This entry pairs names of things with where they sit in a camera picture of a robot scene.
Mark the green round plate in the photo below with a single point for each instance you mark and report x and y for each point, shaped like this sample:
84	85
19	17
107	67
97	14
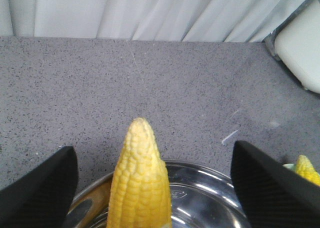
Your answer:
290	166

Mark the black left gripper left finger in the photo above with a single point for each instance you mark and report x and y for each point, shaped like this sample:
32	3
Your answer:
42	197

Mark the green electric cooking pot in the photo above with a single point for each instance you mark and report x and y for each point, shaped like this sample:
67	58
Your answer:
201	197

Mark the white pleated curtain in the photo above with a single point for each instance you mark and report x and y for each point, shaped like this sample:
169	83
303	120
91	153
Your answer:
146	20

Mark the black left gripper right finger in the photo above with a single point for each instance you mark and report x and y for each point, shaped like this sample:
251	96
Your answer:
271	195

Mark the pale yellow corn cob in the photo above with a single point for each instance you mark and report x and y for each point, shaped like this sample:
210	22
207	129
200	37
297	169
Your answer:
140	192

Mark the white blender appliance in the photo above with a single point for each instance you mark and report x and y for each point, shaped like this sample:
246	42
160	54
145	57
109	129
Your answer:
296	42

